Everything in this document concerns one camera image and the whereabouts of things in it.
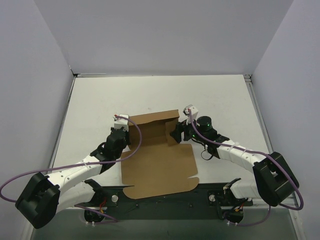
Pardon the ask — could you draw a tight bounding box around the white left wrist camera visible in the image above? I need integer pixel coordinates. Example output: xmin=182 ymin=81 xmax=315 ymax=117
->
xmin=113 ymin=114 xmax=129 ymax=132

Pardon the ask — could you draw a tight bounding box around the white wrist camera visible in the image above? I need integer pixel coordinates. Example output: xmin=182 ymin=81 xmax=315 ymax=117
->
xmin=183 ymin=104 xmax=199 ymax=125
xmin=113 ymin=114 xmax=129 ymax=132

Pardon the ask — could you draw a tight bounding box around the purple cable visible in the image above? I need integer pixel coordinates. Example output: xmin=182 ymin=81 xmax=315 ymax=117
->
xmin=187 ymin=109 xmax=305 ymax=227
xmin=0 ymin=116 xmax=143 ymax=225

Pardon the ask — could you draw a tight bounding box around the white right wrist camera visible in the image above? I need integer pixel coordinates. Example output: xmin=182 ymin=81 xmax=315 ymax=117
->
xmin=183 ymin=104 xmax=199 ymax=125

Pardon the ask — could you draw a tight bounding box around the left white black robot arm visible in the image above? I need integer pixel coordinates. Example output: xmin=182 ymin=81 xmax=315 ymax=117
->
xmin=15 ymin=126 xmax=130 ymax=229

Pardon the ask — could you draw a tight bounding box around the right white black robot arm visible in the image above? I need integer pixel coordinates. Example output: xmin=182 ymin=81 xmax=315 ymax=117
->
xmin=169 ymin=116 xmax=299 ymax=207

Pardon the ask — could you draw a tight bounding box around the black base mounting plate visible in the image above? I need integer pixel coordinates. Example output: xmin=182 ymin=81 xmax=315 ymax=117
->
xmin=82 ymin=183 xmax=253 ymax=220

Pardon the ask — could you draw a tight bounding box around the aluminium frame rail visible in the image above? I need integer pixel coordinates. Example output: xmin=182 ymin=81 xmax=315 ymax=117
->
xmin=283 ymin=193 xmax=300 ymax=208

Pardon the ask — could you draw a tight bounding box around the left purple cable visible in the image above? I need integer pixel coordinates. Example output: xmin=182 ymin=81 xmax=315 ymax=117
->
xmin=0 ymin=116 xmax=143 ymax=225

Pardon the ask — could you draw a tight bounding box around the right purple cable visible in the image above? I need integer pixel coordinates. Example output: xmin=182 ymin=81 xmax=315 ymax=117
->
xmin=187 ymin=109 xmax=305 ymax=227

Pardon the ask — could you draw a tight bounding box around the brown cardboard box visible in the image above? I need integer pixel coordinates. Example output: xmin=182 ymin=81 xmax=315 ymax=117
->
xmin=120 ymin=109 xmax=199 ymax=200

